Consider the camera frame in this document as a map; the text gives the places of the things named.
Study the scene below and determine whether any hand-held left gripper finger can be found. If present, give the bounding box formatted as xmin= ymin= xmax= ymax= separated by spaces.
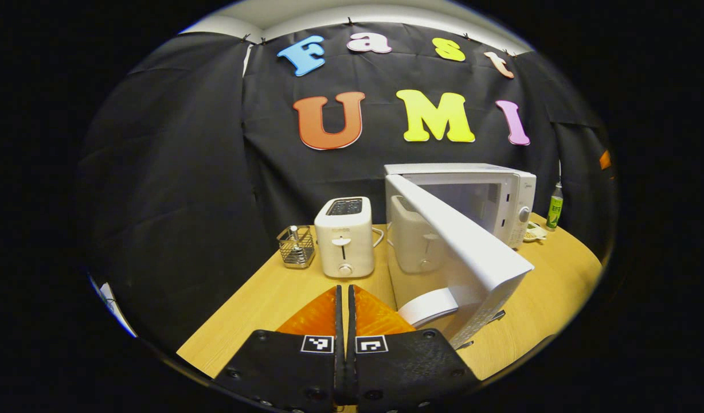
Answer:
xmin=214 ymin=285 xmax=346 ymax=411
xmin=346 ymin=285 xmax=482 ymax=411

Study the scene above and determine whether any white microwave oven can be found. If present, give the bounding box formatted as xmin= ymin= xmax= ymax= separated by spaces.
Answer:
xmin=384 ymin=163 xmax=537 ymax=350

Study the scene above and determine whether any green drink bottle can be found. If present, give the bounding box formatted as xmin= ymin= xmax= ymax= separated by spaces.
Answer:
xmin=546 ymin=182 xmax=564 ymax=231

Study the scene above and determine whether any white toaster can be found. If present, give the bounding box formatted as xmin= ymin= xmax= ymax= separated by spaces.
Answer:
xmin=314 ymin=197 xmax=377 ymax=279

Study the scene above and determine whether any white blue printed board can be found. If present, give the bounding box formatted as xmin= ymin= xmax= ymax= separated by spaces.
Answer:
xmin=91 ymin=275 xmax=136 ymax=338

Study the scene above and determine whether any metal wire basket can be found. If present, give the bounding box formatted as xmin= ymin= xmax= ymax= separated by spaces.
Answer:
xmin=276 ymin=225 xmax=316 ymax=270

